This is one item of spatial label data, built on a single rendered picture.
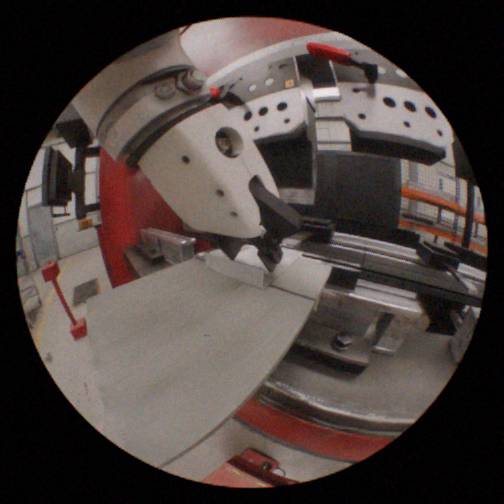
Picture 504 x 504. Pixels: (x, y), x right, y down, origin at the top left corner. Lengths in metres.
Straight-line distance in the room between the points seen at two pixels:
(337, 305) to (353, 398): 0.14
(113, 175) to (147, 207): 0.29
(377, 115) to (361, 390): 0.33
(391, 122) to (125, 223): 1.03
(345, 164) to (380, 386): 0.74
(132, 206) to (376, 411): 1.11
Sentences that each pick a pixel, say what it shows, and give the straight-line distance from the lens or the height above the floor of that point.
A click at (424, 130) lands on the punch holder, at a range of 0.23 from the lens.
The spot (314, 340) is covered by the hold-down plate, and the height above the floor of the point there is 0.90.
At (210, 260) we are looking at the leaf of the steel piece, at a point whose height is 1.01.
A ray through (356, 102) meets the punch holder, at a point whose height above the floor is 1.22.
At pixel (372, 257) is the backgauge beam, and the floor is 0.96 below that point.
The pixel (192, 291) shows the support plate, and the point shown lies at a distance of 0.16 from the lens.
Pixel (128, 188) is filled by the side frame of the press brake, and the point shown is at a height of 1.21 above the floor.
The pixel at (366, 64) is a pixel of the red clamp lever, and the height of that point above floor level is 1.25.
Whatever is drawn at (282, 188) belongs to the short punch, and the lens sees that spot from 0.24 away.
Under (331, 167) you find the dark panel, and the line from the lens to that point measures 0.76.
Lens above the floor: 1.08
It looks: 19 degrees down
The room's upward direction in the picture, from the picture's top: straight up
